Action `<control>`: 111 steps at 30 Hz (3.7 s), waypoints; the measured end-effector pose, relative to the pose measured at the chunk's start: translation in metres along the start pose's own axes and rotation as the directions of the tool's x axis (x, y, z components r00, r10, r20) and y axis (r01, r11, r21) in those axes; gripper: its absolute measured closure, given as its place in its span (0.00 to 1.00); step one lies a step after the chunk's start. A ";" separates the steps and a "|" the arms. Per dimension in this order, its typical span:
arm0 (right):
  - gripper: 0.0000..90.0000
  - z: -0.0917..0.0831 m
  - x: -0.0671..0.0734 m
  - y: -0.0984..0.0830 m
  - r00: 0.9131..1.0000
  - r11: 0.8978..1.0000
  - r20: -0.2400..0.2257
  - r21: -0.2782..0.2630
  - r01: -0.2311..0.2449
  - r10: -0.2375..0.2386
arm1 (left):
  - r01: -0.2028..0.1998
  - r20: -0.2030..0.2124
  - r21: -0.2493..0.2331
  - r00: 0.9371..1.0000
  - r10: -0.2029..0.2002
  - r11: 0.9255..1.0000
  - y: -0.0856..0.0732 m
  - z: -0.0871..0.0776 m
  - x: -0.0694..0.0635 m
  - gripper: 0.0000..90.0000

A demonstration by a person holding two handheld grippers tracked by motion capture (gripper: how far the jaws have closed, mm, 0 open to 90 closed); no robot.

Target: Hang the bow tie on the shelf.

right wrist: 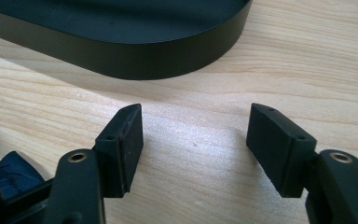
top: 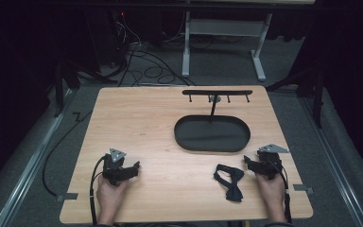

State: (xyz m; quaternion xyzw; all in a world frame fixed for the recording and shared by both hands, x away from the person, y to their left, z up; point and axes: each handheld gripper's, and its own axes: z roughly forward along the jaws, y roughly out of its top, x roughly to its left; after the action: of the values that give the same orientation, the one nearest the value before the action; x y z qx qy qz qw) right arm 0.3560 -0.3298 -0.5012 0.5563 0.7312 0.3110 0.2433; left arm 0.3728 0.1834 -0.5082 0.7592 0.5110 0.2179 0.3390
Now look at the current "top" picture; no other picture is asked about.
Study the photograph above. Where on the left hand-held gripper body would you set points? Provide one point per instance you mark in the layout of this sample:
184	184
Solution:
115	167

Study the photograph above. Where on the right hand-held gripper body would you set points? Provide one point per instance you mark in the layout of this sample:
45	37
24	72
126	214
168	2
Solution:
269	164

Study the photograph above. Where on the black bow tie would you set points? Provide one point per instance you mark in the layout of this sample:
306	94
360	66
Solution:
231	183

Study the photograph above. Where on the black hook rack with tray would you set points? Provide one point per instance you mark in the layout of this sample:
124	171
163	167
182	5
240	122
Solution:
212	134

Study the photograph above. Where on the person's left hand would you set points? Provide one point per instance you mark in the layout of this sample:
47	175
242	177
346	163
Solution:
110	197

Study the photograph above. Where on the person's right hand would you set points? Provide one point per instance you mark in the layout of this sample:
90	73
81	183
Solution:
272	195

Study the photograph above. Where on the grey tape piece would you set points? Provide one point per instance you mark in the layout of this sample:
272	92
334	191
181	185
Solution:
66	196
303	188

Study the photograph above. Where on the black tripod stand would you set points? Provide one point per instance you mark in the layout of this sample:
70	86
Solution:
318	94
60	85

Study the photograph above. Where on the metal floor rail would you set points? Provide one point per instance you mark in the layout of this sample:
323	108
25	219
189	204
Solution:
28	171
337	170

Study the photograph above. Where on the white metal desk frame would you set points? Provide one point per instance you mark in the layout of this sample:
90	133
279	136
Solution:
223	27

